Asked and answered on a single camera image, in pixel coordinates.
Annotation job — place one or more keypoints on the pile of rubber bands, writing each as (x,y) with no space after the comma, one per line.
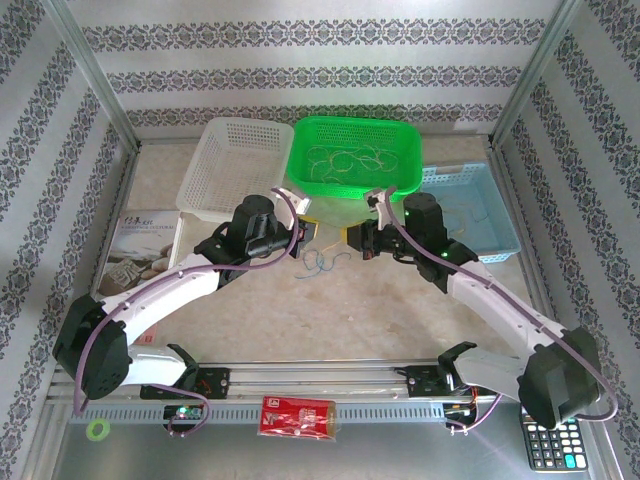
(307,275)
(335,260)

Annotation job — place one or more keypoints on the light blue plastic basket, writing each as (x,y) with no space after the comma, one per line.
(495,235)

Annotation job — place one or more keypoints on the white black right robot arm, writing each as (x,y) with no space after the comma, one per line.
(500,305)

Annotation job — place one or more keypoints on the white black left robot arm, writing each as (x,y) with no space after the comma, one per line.
(165,295)

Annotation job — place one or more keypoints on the white perforated plastic basket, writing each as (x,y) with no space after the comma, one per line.
(235,165)

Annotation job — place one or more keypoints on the green perforated plastic basket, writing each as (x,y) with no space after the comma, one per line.
(350,132)

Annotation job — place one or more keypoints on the grey printed book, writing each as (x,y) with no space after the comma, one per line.
(135,250)

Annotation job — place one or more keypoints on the red foil packet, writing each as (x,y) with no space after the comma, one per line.
(297,417)

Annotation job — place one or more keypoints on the black desk calculator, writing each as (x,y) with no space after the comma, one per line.
(550,447)

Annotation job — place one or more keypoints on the green tape roll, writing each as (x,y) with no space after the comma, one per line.
(90,430)

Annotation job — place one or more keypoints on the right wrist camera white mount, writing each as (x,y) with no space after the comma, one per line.
(384,217)

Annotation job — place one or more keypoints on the aluminium side rail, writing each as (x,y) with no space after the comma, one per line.
(121,200)
(512,200)

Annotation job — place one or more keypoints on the aluminium mounting rail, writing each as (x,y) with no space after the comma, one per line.
(320,375)

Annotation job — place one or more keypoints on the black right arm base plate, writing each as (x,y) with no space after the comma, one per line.
(422,382)

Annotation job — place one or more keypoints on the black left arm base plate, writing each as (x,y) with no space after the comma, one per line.
(217,382)

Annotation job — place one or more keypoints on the aluminium frame post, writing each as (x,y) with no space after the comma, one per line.
(537,70)
(90,70)

